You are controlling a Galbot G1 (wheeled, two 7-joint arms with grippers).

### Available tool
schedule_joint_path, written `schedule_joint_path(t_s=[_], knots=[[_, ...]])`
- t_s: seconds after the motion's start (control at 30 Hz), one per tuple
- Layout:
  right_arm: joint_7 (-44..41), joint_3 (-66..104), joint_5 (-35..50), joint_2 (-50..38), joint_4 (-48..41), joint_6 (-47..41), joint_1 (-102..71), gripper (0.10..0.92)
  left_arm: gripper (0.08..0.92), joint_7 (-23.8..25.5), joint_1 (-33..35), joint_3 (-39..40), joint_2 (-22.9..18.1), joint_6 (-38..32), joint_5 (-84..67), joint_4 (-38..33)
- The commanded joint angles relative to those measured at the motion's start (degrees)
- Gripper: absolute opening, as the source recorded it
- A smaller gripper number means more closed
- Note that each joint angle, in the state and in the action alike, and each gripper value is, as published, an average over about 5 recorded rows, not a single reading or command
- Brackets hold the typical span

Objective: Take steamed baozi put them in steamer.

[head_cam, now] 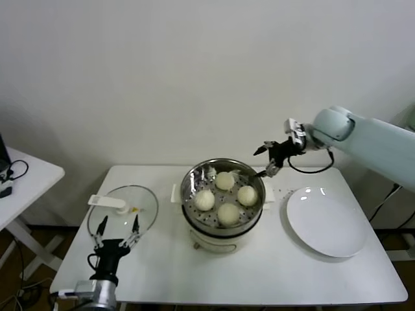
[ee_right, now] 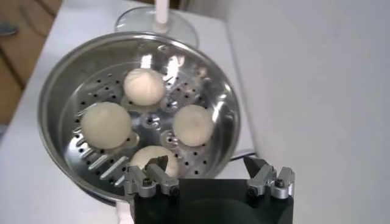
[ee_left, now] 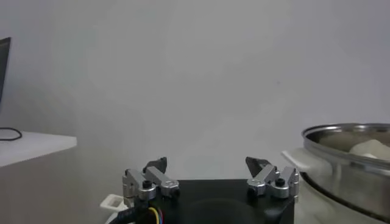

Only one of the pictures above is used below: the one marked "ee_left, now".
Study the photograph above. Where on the white side table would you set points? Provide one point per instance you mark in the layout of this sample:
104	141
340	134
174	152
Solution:
39	146

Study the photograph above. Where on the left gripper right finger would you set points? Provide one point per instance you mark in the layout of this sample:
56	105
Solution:
265	177

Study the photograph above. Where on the black monitor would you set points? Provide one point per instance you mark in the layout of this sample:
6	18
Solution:
3	67

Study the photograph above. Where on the stainless steel steamer basket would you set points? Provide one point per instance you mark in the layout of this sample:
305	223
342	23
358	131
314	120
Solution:
350	182

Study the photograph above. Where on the white electric pot base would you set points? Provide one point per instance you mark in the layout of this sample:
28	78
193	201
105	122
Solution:
314	207

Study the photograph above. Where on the white steamed baozi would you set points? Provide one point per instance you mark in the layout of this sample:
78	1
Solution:
371	149

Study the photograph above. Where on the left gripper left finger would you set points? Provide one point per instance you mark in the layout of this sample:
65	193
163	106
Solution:
158	177

